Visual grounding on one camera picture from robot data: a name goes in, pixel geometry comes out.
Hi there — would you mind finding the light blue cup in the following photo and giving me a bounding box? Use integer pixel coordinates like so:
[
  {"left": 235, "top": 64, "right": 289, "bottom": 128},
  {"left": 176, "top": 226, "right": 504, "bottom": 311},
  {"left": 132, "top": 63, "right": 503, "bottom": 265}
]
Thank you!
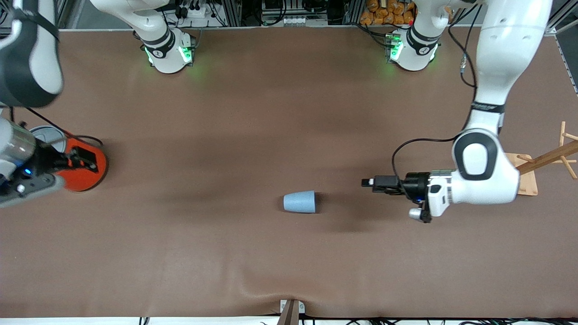
[{"left": 283, "top": 190, "right": 317, "bottom": 214}]

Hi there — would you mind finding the orange can with grey lid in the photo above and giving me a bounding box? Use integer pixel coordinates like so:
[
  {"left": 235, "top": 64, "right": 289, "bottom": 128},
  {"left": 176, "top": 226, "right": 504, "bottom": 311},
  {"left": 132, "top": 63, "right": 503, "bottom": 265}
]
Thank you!
[{"left": 29, "top": 125, "right": 108, "bottom": 192}]

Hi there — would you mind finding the brown table cloth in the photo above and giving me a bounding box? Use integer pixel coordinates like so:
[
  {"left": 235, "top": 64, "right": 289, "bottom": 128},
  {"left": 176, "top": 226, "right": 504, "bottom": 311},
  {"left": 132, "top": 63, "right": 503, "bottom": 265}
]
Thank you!
[{"left": 0, "top": 25, "right": 578, "bottom": 319}]

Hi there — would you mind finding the wooden mug tree stand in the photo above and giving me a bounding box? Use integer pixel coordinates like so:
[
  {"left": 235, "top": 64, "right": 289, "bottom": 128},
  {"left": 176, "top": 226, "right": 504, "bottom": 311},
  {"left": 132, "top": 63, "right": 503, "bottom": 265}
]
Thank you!
[{"left": 505, "top": 121, "right": 578, "bottom": 196}]

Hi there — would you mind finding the orange snack bag pile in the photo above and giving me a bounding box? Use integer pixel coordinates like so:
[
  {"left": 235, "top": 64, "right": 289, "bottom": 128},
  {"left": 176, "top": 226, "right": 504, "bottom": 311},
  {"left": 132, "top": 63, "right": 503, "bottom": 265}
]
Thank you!
[{"left": 360, "top": 0, "right": 416, "bottom": 26}]

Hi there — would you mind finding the white power strip with plugs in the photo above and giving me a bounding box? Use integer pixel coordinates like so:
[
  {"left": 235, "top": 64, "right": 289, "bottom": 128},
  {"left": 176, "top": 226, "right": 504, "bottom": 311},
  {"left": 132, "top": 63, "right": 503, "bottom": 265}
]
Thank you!
[{"left": 180, "top": 5, "right": 225, "bottom": 28}]

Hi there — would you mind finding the long white socket strip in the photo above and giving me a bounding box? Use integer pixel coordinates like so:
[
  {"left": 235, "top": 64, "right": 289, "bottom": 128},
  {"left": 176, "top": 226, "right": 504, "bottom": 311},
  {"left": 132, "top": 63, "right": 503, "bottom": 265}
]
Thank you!
[{"left": 263, "top": 16, "right": 328, "bottom": 27}]

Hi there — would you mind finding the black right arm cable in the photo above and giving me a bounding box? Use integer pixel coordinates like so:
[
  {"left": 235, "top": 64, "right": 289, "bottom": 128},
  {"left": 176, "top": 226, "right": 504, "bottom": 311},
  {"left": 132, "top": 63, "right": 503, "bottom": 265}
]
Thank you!
[{"left": 9, "top": 106, "right": 104, "bottom": 148}]

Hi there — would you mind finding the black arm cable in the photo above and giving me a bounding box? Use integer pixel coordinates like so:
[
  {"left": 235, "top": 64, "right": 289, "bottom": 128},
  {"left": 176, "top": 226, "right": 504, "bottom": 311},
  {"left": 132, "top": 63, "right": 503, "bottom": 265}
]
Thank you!
[
  {"left": 9, "top": 106, "right": 104, "bottom": 148},
  {"left": 392, "top": 5, "right": 480, "bottom": 181}
]

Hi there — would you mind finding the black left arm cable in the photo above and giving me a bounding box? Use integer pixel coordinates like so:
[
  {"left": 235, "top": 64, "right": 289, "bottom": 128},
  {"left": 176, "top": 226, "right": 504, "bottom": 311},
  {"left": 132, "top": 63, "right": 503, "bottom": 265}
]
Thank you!
[{"left": 392, "top": 5, "right": 480, "bottom": 181}]

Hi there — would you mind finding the brown post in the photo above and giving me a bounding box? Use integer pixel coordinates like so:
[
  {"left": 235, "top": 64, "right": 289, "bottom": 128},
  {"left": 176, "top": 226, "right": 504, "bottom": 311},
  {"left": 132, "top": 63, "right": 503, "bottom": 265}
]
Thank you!
[{"left": 276, "top": 301, "right": 299, "bottom": 325}]

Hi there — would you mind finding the aluminium frame post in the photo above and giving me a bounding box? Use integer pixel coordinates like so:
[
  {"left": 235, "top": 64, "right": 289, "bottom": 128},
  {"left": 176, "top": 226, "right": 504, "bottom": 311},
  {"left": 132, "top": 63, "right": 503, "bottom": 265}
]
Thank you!
[
  {"left": 344, "top": 0, "right": 365, "bottom": 25},
  {"left": 224, "top": 0, "right": 242, "bottom": 27}
]

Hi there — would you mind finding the aluminium corner frame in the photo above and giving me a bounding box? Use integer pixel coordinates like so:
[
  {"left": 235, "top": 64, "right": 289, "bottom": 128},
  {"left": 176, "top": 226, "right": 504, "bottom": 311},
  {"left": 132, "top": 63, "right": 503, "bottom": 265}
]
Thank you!
[{"left": 544, "top": 0, "right": 578, "bottom": 37}]

